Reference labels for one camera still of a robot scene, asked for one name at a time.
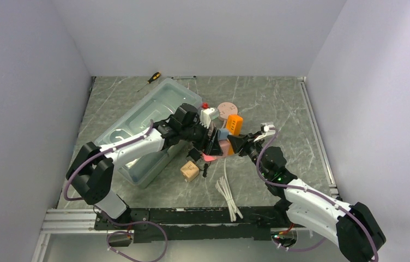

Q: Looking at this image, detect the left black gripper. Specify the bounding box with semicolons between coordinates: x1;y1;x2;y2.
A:
180;119;223;156

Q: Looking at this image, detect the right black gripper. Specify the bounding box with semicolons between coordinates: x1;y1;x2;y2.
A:
227;131;270;178

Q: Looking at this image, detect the dark pink plug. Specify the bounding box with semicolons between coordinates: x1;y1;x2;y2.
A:
202;154;217;162

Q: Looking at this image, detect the black power adapter plug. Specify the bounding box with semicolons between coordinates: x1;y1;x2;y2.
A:
186;148;202;163

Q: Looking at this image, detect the blue small adapter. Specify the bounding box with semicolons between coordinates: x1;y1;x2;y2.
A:
218;128;230;141

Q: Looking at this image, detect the orange power strip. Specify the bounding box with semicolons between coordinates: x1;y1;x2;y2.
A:
226;114;244;156

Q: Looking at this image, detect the beige cube socket adapter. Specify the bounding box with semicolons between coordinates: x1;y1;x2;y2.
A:
180;161;200;182

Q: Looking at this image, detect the round pink power socket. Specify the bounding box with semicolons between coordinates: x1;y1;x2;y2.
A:
217;102;238;120

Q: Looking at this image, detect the pink square socket adapter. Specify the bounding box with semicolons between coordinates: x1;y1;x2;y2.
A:
219;140;231;157

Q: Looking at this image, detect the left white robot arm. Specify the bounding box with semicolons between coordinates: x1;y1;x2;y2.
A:
63;103;223;229

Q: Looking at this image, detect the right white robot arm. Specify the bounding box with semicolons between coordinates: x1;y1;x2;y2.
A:
228;134;386;261

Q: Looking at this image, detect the clear plastic storage box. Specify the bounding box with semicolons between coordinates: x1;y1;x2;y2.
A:
94;79;202;188

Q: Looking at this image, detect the small orange black screwdriver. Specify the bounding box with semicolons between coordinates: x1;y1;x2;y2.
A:
137;72;161;92

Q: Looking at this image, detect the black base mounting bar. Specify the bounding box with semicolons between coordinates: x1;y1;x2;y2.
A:
94;205;292;243

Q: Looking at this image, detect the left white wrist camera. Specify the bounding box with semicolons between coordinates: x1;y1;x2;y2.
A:
200;103;220;128

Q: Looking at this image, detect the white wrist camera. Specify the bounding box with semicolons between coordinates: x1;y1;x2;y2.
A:
200;103;220;128
254;122;276;142

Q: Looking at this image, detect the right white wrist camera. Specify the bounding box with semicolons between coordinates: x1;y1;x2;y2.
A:
254;122;276;142

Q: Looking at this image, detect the white coiled cable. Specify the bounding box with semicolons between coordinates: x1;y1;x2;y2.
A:
215;157;244;223

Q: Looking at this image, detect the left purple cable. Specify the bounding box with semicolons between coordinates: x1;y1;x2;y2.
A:
63;119;155;202

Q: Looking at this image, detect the aluminium frame rail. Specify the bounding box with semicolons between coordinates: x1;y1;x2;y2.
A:
31;209;99;262

